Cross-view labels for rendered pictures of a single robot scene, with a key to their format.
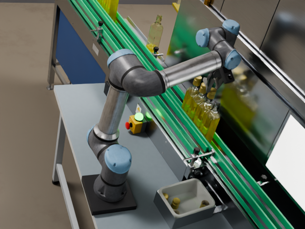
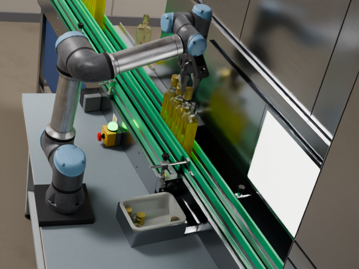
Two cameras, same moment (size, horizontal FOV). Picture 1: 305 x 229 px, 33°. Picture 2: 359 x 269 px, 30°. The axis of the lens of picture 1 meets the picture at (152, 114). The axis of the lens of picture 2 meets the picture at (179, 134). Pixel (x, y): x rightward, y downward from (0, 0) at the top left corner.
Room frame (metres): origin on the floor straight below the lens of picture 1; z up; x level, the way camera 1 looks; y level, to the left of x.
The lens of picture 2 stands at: (-0.29, -0.50, 2.56)
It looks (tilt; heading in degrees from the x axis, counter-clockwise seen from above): 35 degrees down; 7
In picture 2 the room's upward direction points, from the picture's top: 12 degrees clockwise
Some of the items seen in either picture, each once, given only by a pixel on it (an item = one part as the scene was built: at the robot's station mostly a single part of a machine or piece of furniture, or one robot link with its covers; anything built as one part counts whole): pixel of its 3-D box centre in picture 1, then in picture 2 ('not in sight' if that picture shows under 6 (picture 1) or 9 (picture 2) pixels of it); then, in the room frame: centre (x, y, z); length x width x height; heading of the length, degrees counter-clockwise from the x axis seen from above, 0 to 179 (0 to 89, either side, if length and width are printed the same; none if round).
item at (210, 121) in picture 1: (208, 127); (186, 135); (1.94, -0.27, 0.99); 0.06 x 0.06 x 0.21; 38
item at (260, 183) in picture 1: (262, 185); (242, 199); (1.70, -0.56, 0.94); 0.07 x 0.04 x 0.13; 128
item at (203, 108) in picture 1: (202, 119); (180, 126); (1.98, -0.24, 0.99); 0.06 x 0.06 x 0.21; 38
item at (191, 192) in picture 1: (184, 202); (151, 218); (1.61, -0.25, 0.80); 0.22 x 0.17 x 0.09; 128
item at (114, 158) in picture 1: (115, 162); (68, 166); (1.59, 0.10, 0.95); 0.13 x 0.12 x 0.14; 40
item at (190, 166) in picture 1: (198, 157); (169, 166); (1.76, -0.25, 0.95); 0.17 x 0.03 x 0.12; 128
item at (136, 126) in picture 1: (136, 124); (110, 135); (2.05, 0.07, 0.79); 0.07 x 0.07 x 0.07; 38
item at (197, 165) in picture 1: (195, 170); (169, 183); (1.77, -0.27, 0.85); 0.09 x 0.04 x 0.07; 128
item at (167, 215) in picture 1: (189, 202); (157, 218); (1.62, -0.27, 0.79); 0.27 x 0.17 x 0.08; 128
